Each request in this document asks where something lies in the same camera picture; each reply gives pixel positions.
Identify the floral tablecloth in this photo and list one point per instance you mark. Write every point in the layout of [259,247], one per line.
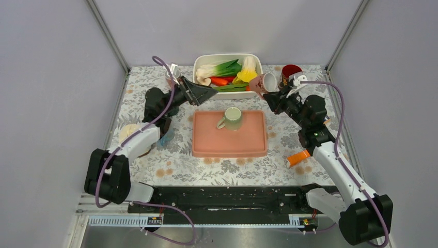
[175,165]

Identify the large pink mug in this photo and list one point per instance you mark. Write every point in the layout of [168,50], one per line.
[170,74]

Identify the pink rectangular tray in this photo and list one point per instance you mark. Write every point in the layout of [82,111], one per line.
[249,141]

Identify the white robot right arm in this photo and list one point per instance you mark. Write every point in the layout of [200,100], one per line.
[361,214]

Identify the white rectangular basin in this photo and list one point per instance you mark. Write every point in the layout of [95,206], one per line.
[213,59]

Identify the yellow napa cabbage toy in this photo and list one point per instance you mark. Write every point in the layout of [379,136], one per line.
[248,71]

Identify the green bok choy toy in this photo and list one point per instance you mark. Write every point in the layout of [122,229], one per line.
[229,68]

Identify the blue patterned mug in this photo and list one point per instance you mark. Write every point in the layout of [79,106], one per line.
[166,139]

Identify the small pink mug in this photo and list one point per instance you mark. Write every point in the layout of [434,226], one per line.
[263,84]

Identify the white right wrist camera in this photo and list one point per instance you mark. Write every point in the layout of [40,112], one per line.
[295,83]

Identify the light green mug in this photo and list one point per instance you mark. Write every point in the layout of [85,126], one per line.
[231,120]

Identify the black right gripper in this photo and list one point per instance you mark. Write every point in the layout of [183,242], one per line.
[276,101]

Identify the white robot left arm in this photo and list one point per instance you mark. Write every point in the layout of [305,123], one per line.
[108,175]

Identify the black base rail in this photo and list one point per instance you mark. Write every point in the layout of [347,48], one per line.
[235,205]

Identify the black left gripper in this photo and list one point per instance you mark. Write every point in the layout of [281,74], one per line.
[198,93]

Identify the black mug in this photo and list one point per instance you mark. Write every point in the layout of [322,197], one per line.
[287,76]

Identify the mushroom toy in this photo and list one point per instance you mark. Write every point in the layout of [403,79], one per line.
[203,81]

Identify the orange white marker box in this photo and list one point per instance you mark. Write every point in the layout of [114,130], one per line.
[298,158]

